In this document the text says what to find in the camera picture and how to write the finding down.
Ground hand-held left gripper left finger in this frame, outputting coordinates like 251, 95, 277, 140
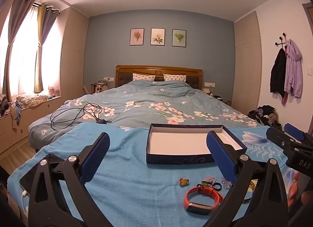
27, 132, 115, 227

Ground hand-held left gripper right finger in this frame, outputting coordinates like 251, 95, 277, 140
206, 130, 289, 227

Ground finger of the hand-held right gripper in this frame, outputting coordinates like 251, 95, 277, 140
284, 123, 313, 144
266, 127, 302, 154

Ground clear crystal bead bracelet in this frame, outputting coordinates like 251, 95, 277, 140
221, 176, 233, 190

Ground yellow brown bangle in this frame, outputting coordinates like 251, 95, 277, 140
246, 179, 258, 202

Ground navy cardboard box tray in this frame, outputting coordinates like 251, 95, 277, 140
146, 123, 248, 164

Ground orange smart band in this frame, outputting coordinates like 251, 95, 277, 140
184, 186, 224, 216

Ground person's right hand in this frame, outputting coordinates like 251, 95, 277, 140
300, 189, 313, 206

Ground dark clothes pile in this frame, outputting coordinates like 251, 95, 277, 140
247, 105, 282, 129

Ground blue flower print blanket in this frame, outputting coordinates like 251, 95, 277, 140
7, 122, 304, 227

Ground black jacket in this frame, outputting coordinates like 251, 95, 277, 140
270, 48, 287, 94

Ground purple jacket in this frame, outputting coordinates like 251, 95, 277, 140
281, 39, 303, 106

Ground nightstand with small things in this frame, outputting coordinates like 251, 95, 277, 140
202, 87, 231, 104

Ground cluttered nightstand with bottles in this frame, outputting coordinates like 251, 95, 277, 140
83, 77, 116, 94

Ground black smartphone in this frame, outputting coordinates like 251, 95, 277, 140
19, 153, 65, 194

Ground beige wardrobe by coat rack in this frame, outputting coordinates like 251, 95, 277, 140
233, 11, 262, 115

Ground window seat cabinet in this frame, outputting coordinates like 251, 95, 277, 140
0, 96, 65, 154

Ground floral blue duvet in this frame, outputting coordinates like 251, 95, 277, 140
28, 80, 264, 149

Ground cream bedding pile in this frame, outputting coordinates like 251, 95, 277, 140
16, 93, 49, 107

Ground patterned pillow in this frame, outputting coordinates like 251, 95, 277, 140
163, 74, 187, 83
133, 73, 156, 82

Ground pile of mixed clothes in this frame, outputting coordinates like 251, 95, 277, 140
0, 93, 23, 126

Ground wooden headboard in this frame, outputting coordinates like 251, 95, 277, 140
115, 65, 203, 90

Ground beige wardrobe by window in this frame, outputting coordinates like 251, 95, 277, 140
60, 7, 90, 100

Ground green framed flower picture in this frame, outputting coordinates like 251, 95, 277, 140
172, 29, 187, 47

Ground pink framed flower picture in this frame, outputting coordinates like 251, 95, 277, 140
130, 28, 145, 46

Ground cream framed flower picture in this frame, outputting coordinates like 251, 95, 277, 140
150, 28, 166, 46

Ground grey and yellow curtain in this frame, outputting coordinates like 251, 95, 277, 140
1, 0, 36, 101
34, 2, 61, 94

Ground black cables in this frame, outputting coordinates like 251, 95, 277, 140
50, 103, 112, 131

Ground white charging cable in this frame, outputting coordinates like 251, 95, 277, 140
21, 189, 31, 218

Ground black wall coat rack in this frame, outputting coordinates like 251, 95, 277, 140
275, 32, 289, 49

